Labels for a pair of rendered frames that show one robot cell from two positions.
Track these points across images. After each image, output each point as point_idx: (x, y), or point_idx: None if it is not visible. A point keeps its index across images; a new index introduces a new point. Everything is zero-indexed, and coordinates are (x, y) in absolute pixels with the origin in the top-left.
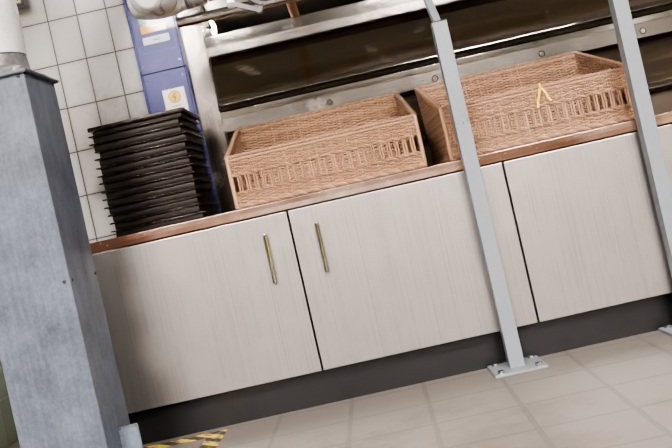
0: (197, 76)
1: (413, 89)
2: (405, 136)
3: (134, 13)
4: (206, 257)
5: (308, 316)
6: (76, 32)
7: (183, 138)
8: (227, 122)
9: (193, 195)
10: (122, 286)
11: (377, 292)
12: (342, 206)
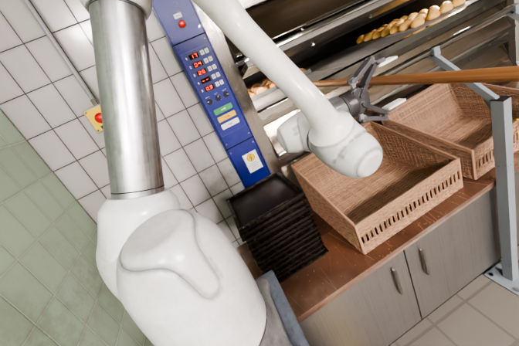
0: (259, 139)
1: (374, 115)
2: (453, 173)
3: (292, 151)
4: (359, 296)
5: (415, 298)
6: (169, 130)
7: (306, 212)
8: (282, 161)
9: (318, 243)
10: (309, 338)
11: (448, 269)
12: (432, 233)
